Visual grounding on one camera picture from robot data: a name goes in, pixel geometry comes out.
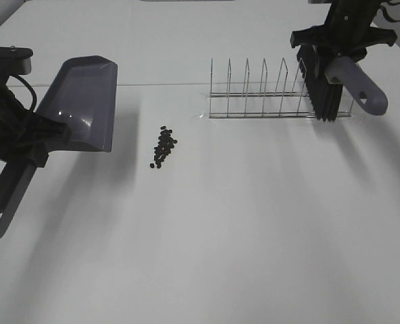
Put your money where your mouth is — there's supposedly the metal wire rack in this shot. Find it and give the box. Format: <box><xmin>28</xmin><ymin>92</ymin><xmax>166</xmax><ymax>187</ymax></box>
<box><xmin>207</xmin><ymin>57</ymin><xmax>356</xmax><ymax>119</ymax></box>

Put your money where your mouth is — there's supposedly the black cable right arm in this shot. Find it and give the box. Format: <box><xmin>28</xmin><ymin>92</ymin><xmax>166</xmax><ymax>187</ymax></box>
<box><xmin>377</xmin><ymin>0</ymin><xmax>400</xmax><ymax>24</ymax></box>

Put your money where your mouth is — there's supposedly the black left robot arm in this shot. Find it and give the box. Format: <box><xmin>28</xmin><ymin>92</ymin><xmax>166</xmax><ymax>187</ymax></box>
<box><xmin>0</xmin><ymin>46</ymin><xmax>70</xmax><ymax>168</ymax></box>

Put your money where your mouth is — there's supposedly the pile of coffee beans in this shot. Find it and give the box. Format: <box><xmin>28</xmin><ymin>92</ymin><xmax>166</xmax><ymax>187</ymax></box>
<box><xmin>149</xmin><ymin>126</ymin><xmax>178</xmax><ymax>169</ymax></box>

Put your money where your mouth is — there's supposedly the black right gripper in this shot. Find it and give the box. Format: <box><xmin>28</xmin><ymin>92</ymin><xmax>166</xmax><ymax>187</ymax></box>
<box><xmin>290</xmin><ymin>1</ymin><xmax>398</xmax><ymax>56</ymax></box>

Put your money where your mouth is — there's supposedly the purple plastic dustpan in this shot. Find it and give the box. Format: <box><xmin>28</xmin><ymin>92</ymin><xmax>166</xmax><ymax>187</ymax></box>
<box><xmin>0</xmin><ymin>55</ymin><xmax>118</xmax><ymax>239</ymax></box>

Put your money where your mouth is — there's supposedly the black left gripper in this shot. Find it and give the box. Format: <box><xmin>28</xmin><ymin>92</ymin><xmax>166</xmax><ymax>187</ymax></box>
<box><xmin>0</xmin><ymin>77</ymin><xmax>70</xmax><ymax>168</ymax></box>

